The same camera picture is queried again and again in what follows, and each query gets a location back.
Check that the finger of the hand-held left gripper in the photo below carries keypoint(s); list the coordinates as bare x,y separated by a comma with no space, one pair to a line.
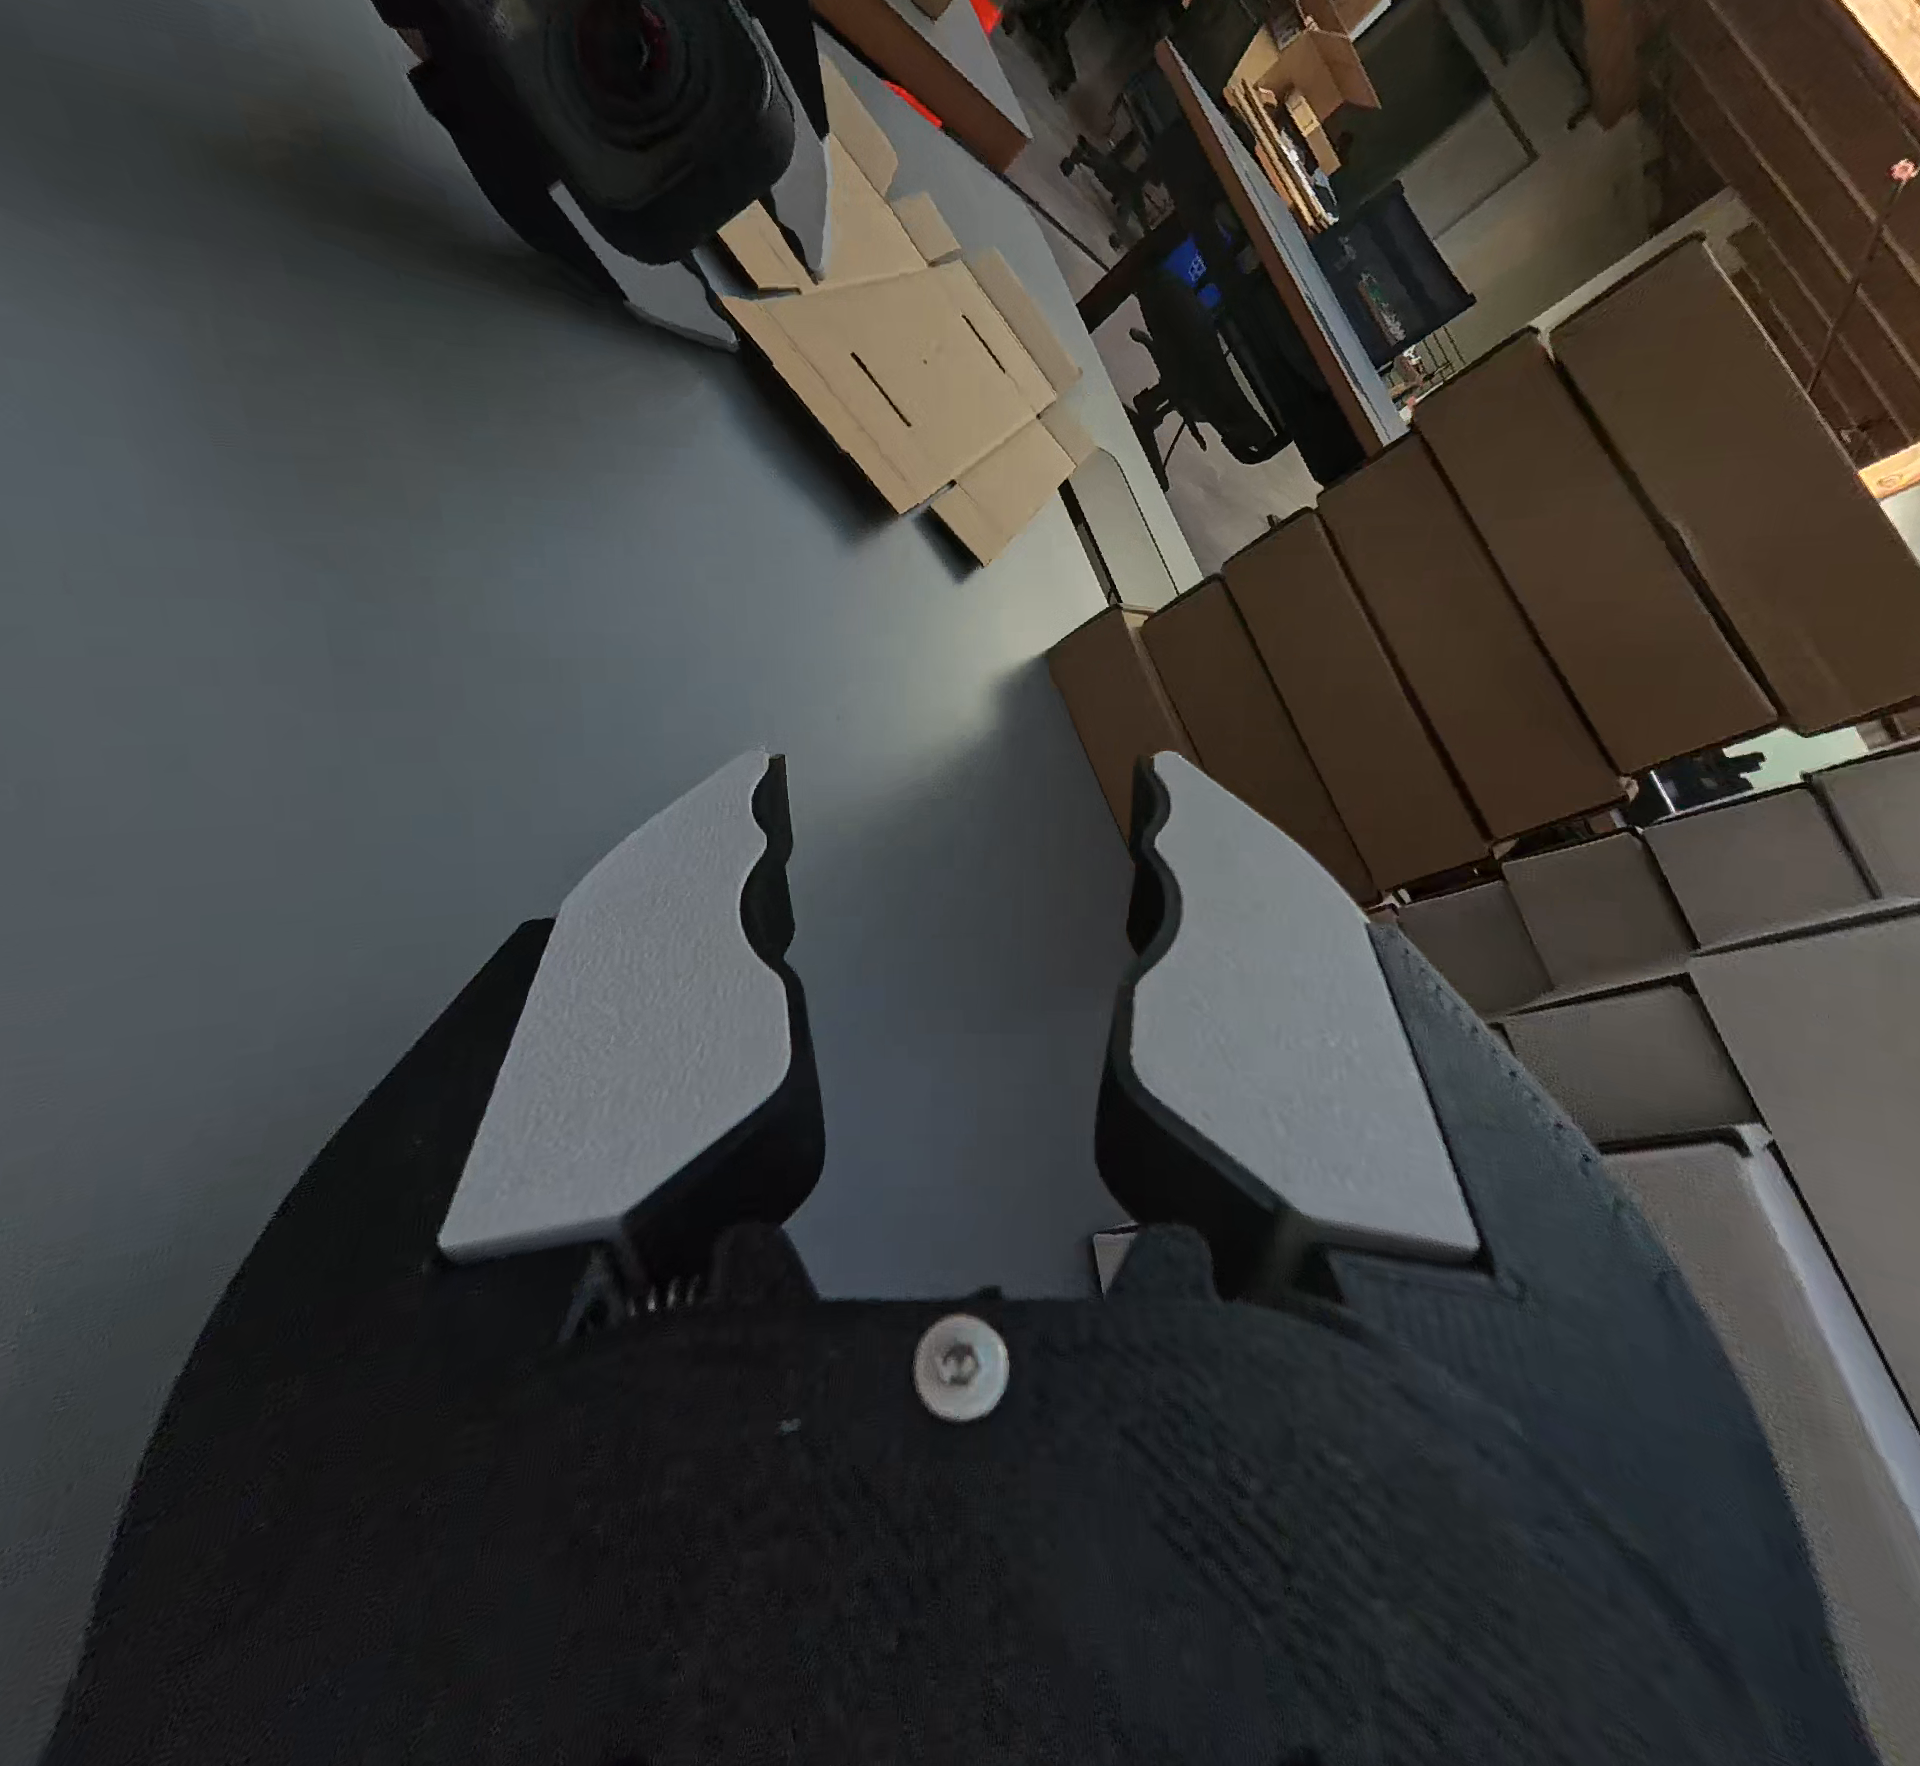
660,294
808,197

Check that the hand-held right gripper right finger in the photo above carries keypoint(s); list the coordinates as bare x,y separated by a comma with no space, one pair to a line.
1276,1047

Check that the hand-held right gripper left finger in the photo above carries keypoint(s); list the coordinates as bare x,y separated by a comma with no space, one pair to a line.
631,1032

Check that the brown cardboard mailer box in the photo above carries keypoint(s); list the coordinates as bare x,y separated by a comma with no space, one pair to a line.
916,356

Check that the long wood-edged grey desk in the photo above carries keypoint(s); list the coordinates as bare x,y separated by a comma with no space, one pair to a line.
1291,273

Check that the stack of white cardboard boxes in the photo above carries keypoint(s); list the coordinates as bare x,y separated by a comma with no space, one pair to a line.
1772,1016

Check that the open brown cardboard carton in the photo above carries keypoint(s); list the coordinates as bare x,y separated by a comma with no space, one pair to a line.
1315,56

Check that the stack of brown cardboard boxes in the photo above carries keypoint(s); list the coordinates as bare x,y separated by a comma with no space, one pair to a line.
1500,566

